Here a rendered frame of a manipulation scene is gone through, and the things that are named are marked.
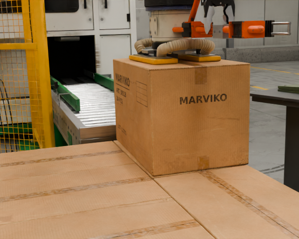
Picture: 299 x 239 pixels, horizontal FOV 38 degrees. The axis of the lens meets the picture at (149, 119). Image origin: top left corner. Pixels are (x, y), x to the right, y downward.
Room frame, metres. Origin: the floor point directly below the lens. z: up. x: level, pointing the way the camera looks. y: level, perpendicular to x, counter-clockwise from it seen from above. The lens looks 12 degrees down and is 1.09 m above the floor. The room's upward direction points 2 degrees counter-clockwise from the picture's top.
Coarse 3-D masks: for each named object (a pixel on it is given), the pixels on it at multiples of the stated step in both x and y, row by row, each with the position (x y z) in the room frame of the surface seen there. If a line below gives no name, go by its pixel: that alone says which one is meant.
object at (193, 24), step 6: (186, 24) 1.65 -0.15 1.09; (192, 24) 1.62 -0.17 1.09; (198, 24) 1.63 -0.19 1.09; (186, 30) 1.67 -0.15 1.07; (192, 30) 1.62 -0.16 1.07; (186, 36) 1.65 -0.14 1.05; (192, 36) 1.62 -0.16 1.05; (198, 36) 1.63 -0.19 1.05; (204, 36) 1.64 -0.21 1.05; (210, 36) 1.65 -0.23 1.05
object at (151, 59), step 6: (138, 54) 1.98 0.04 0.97; (144, 54) 1.93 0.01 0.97; (150, 54) 1.96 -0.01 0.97; (156, 54) 1.80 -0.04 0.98; (138, 60) 1.89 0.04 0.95; (144, 60) 1.81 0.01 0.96; (150, 60) 1.74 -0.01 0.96; (156, 60) 1.71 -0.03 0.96; (162, 60) 1.72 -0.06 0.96; (168, 60) 1.72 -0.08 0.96; (174, 60) 1.73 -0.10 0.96
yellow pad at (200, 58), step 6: (180, 54) 1.97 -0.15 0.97; (186, 54) 1.92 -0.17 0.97; (192, 54) 1.88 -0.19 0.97; (198, 54) 1.86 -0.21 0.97; (210, 54) 1.84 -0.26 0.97; (192, 60) 1.83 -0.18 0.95; (198, 60) 1.77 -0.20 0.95; (204, 60) 1.77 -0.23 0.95; (210, 60) 1.78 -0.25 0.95; (216, 60) 1.79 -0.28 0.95
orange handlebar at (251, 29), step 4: (212, 24) 1.55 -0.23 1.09; (172, 28) 1.83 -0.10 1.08; (176, 28) 1.79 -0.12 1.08; (180, 28) 1.75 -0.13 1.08; (196, 28) 1.61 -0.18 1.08; (200, 28) 1.58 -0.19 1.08; (204, 28) 1.55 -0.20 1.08; (212, 28) 1.50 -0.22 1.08; (224, 28) 1.42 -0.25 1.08; (228, 28) 1.40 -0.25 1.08; (248, 28) 1.29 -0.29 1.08; (252, 28) 1.29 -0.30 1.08; (256, 28) 1.29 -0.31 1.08; (260, 28) 1.29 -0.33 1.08; (196, 32) 1.63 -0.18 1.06; (200, 32) 1.59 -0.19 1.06; (204, 32) 1.57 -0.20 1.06; (212, 32) 1.51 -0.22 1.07; (224, 32) 1.43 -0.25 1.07; (228, 32) 1.40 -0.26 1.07; (252, 32) 1.29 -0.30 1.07; (256, 32) 1.29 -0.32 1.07; (260, 32) 1.30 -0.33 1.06
